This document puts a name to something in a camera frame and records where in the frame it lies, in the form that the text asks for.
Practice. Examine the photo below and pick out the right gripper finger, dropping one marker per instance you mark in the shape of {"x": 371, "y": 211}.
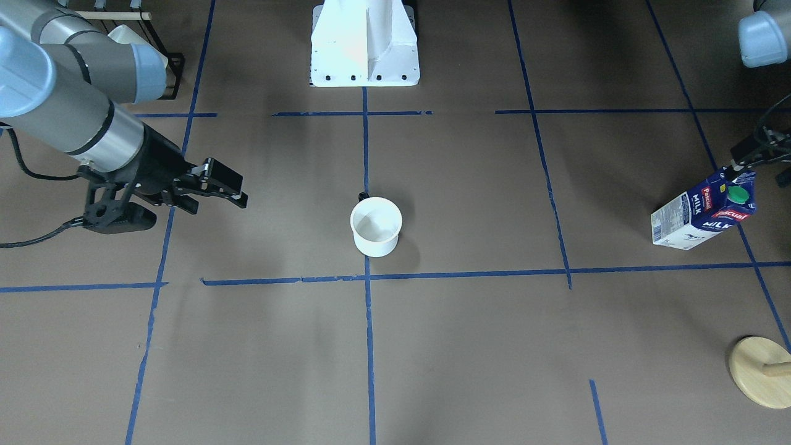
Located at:
{"x": 217, "y": 177}
{"x": 240, "y": 199}

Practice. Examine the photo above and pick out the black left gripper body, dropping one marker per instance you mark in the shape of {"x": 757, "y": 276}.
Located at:
{"x": 741, "y": 154}

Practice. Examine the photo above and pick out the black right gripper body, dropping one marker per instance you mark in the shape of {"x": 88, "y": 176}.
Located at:
{"x": 159, "y": 165}

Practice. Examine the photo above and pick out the blue Pascual milk carton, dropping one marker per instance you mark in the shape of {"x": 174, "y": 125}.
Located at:
{"x": 722, "y": 200}

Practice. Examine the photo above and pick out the white smiley face mug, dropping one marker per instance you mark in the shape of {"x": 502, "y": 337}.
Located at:
{"x": 375, "y": 223}

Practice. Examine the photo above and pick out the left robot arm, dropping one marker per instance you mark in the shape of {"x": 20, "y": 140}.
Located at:
{"x": 764, "y": 40}

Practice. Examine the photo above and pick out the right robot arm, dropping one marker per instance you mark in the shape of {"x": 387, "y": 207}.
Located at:
{"x": 68, "y": 84}

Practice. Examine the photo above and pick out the white ribbed mug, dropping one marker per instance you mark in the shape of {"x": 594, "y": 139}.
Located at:
{"x": 125, "y": 34}

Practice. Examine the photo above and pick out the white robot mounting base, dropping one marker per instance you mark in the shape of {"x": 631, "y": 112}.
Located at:
{"x": 364, "y": 44}

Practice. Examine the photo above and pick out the wooden mug tree stand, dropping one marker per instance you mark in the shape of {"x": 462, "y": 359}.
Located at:
{"x": 760, "y": 367}

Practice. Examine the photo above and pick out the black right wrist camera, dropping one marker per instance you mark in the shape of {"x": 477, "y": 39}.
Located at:
{"x": 108, "y": 208}

